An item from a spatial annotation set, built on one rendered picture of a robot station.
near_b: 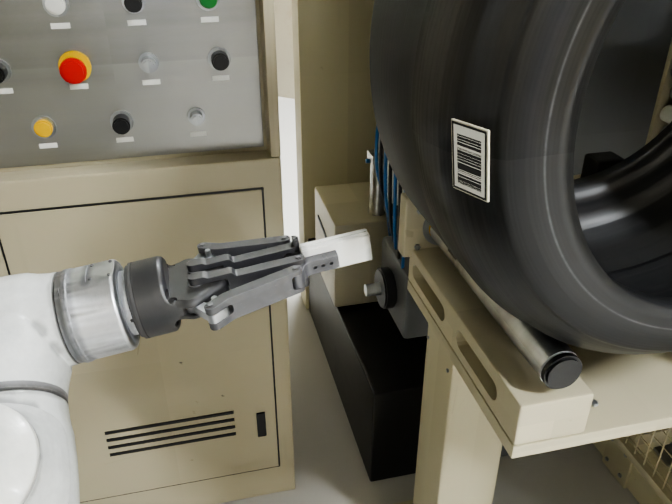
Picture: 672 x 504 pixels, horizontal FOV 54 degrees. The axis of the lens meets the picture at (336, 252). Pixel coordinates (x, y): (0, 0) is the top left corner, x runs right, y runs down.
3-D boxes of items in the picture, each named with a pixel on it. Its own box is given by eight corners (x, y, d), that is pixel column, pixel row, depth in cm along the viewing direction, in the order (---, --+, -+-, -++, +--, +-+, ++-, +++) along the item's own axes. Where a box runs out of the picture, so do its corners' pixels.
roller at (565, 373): (423, 236, 98) (431, 209, 96) (450, 238, 99) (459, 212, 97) (538, 391, 68) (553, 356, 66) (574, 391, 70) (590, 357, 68)
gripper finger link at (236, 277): (187, 273, 62) (187, 280, 61) (302, 246, 63) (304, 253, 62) (197, 305, 64) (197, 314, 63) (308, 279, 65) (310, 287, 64)
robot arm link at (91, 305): (60, 253, 63) (122, 238, 64) (91, 326, 68) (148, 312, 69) (47, 305, 56) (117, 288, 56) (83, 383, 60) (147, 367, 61)
